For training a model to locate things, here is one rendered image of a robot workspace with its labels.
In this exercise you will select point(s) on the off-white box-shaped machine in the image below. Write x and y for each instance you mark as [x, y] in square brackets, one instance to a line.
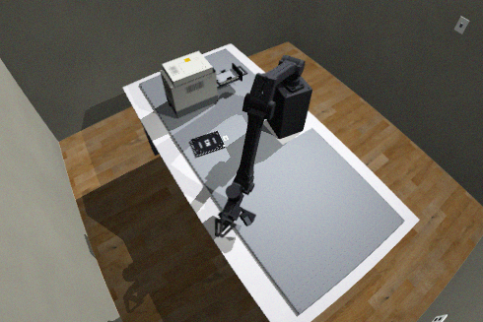
[193, 84]

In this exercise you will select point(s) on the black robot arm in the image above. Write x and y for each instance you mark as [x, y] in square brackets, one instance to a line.
[256, 104]

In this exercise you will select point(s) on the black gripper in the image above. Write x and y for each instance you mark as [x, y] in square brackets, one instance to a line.
[225, 219]

